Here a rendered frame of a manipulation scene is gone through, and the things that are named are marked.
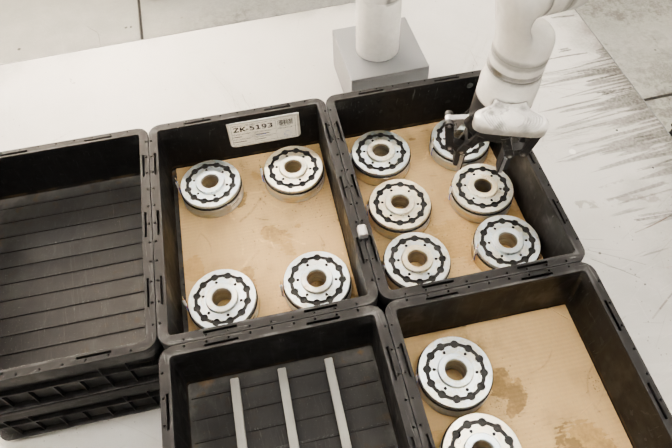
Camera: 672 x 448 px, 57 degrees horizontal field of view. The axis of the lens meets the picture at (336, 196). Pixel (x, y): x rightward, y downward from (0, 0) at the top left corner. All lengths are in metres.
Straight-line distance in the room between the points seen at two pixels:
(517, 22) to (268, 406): 0.59
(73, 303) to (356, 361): 0.45
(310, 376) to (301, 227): 0.25
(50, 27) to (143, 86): 1.53
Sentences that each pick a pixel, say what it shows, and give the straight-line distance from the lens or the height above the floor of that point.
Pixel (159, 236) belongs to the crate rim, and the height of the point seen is 0.93.
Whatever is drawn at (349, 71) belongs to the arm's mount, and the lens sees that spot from 1.31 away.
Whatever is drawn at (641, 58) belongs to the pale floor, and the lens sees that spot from 2.78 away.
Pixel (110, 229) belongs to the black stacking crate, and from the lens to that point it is 1.11.
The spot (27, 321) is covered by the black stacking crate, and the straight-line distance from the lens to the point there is 1.08.
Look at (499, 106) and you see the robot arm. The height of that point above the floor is 1.13.
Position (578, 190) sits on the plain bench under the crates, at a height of 0.70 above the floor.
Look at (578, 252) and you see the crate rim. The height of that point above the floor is 0.93.
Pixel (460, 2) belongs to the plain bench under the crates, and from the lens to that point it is 1.68.
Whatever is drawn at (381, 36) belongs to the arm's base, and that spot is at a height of 0.87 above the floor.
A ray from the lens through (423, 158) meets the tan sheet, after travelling 1.13.
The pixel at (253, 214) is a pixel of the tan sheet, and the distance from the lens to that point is 1.06.
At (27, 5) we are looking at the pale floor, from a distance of 3.19.
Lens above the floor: 1.69
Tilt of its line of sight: 54 degrees down
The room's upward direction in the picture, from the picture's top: 3 degrees counter-clockwise
